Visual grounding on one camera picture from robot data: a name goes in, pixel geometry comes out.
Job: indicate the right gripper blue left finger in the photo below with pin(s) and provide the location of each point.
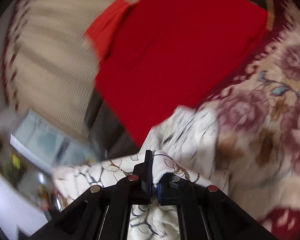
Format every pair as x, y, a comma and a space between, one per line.
142, 188

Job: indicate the beige dotted curtain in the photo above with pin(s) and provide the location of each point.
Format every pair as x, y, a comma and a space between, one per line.
48, 64

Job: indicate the white black-patterned coat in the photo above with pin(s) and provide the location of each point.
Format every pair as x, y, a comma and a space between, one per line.
184, 145

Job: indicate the red folded blanket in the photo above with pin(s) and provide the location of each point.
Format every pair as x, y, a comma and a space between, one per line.
168, 53

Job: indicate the silver glass-door refrigerator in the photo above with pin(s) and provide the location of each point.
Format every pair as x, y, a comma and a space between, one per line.
45, 146

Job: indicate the red pillow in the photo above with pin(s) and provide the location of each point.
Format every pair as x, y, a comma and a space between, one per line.
101, 32

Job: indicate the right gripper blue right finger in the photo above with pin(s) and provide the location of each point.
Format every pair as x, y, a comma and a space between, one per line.
167, 189

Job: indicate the floral red beige sofa cover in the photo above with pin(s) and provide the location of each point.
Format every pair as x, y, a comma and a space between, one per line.
258, 110

